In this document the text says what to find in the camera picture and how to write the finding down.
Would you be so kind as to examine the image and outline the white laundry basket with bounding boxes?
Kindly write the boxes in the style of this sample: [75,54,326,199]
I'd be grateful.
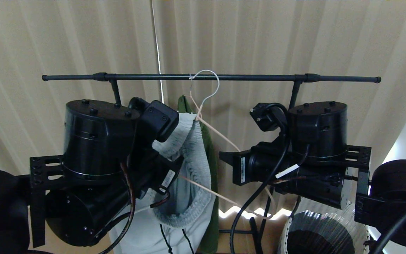
[277,197,370,254]

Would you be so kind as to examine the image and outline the pale grey shorts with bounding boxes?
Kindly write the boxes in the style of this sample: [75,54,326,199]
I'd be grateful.
[110,112,217,254]

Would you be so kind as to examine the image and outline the green shirt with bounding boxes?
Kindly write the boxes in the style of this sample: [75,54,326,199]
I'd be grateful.
[177,95,220,254]

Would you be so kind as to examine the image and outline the black clothes rack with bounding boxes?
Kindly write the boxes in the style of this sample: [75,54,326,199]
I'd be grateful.
[42,72,381,254]

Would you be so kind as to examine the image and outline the black cable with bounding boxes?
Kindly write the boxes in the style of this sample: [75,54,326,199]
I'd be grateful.
[229,103,292,254]
[371,197,406,254]

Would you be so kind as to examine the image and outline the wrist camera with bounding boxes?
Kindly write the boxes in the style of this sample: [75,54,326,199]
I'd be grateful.
[128,97,180,143]
[249,103,290,133]

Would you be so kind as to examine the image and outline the beige curtain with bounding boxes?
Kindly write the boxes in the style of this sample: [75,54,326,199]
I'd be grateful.
[0,0,406,249]

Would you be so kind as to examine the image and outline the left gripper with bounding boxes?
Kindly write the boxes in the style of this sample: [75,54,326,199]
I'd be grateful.
[132,143,184,201]

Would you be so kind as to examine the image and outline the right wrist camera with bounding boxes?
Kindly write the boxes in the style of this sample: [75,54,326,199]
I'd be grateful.
[249,103,290,133]

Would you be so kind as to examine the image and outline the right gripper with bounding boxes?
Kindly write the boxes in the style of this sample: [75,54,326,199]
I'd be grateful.
[219,137,352,209]

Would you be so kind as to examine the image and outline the pink clothes hanger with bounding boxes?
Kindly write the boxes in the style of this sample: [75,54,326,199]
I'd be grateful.
[180,69,277,220]
[188,77,203,114]

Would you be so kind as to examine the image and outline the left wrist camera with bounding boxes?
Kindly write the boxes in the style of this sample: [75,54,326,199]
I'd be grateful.
[128,97,180,143]

